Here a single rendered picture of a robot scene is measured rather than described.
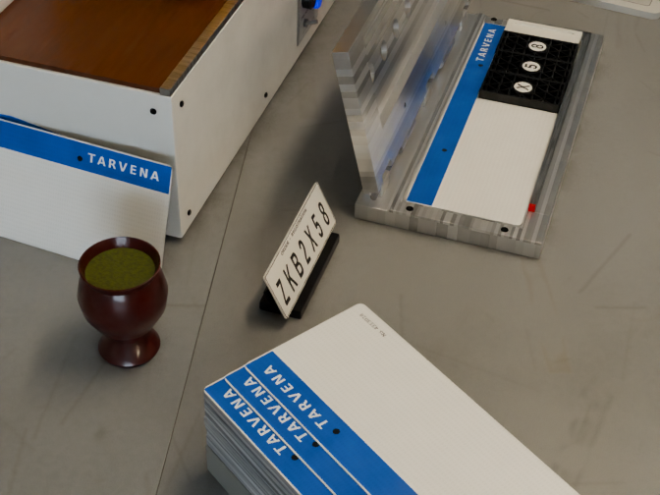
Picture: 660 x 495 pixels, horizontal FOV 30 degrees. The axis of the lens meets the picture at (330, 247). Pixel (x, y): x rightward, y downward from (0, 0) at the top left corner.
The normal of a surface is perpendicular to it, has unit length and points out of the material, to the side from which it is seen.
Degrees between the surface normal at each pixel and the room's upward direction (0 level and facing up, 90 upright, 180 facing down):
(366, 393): 0
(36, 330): 0
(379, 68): 76
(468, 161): 0
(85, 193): 69
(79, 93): 90
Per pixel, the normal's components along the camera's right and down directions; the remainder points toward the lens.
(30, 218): -0.34, 0.29
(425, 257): 0.02, -0.75
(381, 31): 0.93, 0.04
